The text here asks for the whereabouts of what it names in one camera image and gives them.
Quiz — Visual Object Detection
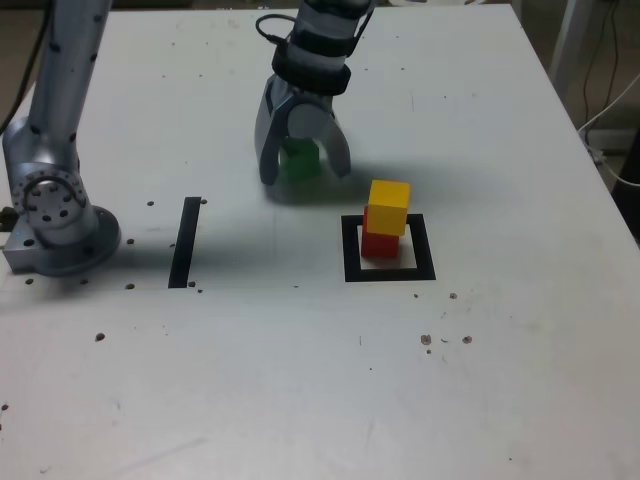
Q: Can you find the white stand leg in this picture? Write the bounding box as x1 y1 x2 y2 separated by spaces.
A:
547 0 591 94

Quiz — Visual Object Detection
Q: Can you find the green cube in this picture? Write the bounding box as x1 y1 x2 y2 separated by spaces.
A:
277 134 321 182

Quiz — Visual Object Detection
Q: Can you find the thin black cable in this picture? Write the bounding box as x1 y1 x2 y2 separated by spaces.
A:
582 0 621 124

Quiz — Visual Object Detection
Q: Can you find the black tape square outline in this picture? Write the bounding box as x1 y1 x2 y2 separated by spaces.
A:
340 213 437 284

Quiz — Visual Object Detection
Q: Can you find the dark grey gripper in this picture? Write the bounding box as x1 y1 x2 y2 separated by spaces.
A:
253 74 353 187

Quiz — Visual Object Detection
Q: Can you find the white cable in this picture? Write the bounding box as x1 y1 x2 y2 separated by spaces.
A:
577 74 640 187

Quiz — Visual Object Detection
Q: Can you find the white flat bar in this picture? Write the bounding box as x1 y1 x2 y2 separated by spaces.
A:
579 128 640 151

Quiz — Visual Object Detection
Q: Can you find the black tape strip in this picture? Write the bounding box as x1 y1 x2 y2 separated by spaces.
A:
167 196 203 290

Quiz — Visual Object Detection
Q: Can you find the yellow cube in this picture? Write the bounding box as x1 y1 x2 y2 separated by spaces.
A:
367 179 412 237

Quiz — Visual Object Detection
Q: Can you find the red cube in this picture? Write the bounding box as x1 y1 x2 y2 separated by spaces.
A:
360 206 401 260

